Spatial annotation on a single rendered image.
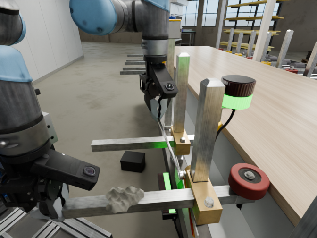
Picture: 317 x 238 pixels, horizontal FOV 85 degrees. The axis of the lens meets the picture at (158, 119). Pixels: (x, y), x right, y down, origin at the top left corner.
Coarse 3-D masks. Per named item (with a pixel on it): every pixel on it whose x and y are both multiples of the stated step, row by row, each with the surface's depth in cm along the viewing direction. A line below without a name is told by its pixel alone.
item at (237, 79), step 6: (228, 78) 32; (234, 78) 32; (240, 78) 32; (246, 78) 32; (252, 78) 32; (234, 96) 31; (240, 96) 30; (246, 96) 31; (222, 108) 32; (228, 108) 33; (228, 120) 36; (222, 126) 37; (216, 138) 38
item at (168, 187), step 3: (165, 174) 66; (165, 177) 64; (168, 177) 64; (165, 180) 63; (168, 180) 63; (165, 183) 62; (168, 183) 62; (168, 186) 61; (168, 189) 60; (171, 210) 53; (174, 210) 53
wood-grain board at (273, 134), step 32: (192, 64) 149; (224, 64) 149; (256, 64) 149; (256, 96) 83; (288, 96) 83; (224, 128) 59; (256, 128) 57; (288, 128) 57; (256, 160) 44; (288, 160) 44; (288, 192) 35
